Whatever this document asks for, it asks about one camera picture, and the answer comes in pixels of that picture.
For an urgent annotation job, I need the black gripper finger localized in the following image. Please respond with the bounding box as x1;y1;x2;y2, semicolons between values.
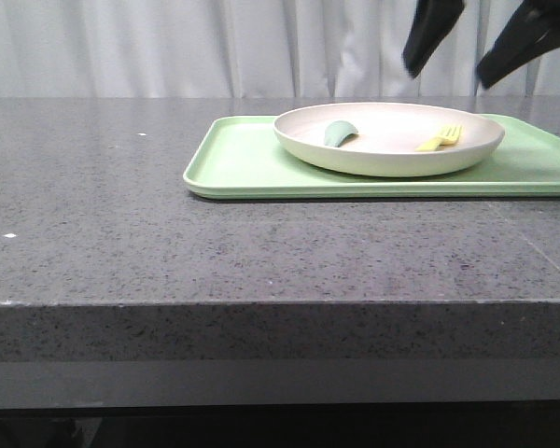
402;0;465;78
476;0;560;89

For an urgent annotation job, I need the yellow plastic fork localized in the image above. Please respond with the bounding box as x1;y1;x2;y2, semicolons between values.
415;124;463;152

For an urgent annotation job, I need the white round plate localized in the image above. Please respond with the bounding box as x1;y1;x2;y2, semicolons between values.
273;102;505;177

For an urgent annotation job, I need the green silicone piece on plate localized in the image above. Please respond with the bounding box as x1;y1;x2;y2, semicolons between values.
324;120;358;147

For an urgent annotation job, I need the light green serving tray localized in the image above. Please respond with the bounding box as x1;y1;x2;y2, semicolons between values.
183;114;560;200

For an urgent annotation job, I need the white curtain backdrop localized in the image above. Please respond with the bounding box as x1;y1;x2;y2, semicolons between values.
0;0;560;100

